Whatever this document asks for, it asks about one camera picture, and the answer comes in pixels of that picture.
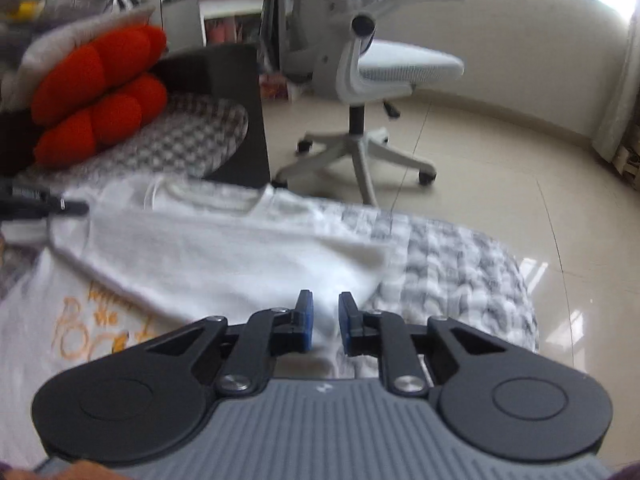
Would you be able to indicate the dark grey sofa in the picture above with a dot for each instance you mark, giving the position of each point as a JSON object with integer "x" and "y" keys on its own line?
{"x": 225, "y": 70}

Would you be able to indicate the orange lobed cushion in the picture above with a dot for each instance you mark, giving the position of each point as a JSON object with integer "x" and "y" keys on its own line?
{"x": 110, "y": 120}
{"x": 95, "y": 70}

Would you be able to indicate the grey curtain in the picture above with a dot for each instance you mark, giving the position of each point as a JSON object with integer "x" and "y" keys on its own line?
{"x": 617, "y": 100}

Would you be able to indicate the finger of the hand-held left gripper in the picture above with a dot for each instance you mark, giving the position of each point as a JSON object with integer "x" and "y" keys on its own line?
{"x": 50, "y": 208}
{"x": 25, "y": 194}

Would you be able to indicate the wooden shelf unit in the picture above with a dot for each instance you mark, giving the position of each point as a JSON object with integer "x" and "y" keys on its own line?
{"x": 629, "y": 167}

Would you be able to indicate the grey printed pillow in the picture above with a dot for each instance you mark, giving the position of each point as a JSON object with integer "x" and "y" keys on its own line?
{"x": 60, "y": 35}

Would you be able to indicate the white t-shirt with orange print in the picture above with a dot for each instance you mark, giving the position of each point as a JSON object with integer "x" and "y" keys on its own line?
{"x": 225, "y": 260}

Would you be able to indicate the grey checked blanket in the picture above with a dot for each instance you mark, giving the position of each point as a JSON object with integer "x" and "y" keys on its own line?
{"x": 190, "y": 135}

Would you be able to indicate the white office chair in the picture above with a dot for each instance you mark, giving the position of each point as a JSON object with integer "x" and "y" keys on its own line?
{"x": 360, "y": 70}

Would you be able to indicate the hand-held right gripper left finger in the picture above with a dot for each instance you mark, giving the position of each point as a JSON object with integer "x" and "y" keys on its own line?
{"x": 305, "y": 322}

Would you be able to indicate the grey quilted blanket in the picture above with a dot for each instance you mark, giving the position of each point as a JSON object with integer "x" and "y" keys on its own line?
{"x": 450, "y": 270}

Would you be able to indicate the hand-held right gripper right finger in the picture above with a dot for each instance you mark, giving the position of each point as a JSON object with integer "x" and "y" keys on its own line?
{"x": 346, "y": 322}

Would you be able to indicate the white desk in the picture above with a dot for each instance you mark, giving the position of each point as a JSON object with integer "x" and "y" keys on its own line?
{"x": 225, "y": 7}

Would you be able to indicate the yellow plush charm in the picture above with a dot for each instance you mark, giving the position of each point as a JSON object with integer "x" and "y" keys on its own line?
{"x": 27, "y": 10}

